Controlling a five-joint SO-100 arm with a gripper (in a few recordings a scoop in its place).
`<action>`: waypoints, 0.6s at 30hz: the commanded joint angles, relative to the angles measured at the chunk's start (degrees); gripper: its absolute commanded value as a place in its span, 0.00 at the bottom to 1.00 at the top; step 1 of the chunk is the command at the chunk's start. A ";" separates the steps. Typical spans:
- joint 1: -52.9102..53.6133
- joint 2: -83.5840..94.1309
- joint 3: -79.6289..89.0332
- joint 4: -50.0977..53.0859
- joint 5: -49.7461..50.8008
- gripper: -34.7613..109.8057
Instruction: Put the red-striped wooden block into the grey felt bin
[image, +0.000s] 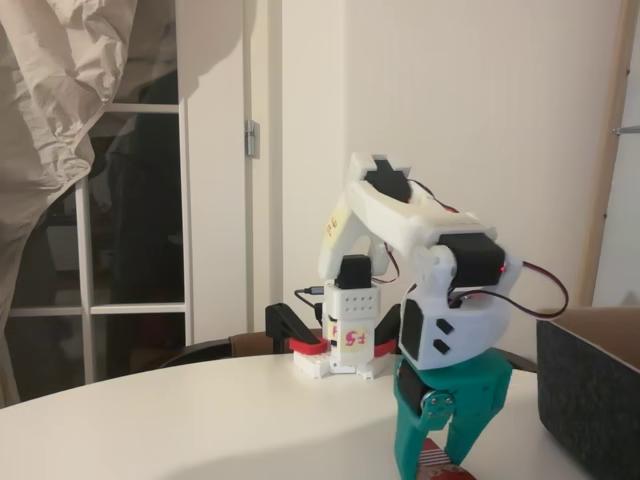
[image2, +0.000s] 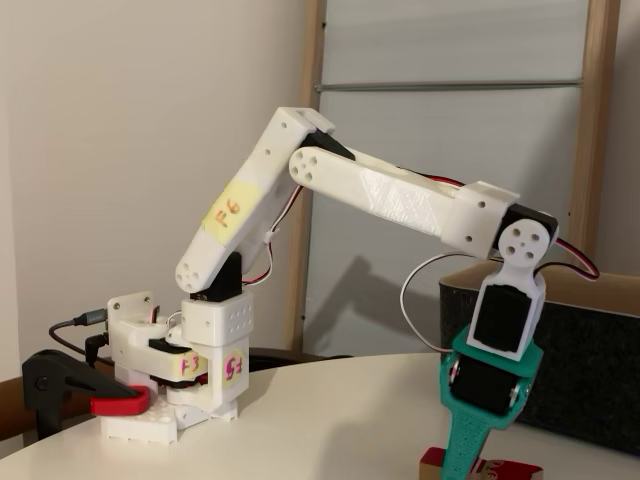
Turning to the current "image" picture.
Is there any wooden frame translucent screen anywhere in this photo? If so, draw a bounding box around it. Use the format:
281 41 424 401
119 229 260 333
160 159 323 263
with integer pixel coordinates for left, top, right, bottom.
574 0 640 309

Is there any metal door hinge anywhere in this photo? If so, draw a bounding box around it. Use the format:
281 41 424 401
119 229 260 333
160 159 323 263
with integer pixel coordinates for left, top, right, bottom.
243 119 261 160

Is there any red white black servo cable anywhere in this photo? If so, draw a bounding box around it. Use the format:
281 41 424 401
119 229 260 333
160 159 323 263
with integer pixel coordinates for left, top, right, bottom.
449 259 571 321
372 239 401 285

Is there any beige crumpled curtain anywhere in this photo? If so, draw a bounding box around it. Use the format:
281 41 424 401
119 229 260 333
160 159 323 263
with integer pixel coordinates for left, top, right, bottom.
0 0 179 409

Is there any red striped wooden block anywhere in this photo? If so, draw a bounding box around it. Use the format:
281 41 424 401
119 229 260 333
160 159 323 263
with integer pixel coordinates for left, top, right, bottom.
417 435 482 480

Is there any white framed glass door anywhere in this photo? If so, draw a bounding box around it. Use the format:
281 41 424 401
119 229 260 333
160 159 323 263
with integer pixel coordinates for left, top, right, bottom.
9 0 284 386

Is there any black USB cable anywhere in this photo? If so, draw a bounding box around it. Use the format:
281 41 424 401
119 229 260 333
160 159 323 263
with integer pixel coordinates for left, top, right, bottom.
293 285 327 314

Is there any dark grey felt box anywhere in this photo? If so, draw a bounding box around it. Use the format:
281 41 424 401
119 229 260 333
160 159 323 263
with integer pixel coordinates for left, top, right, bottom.
535 305 640 476

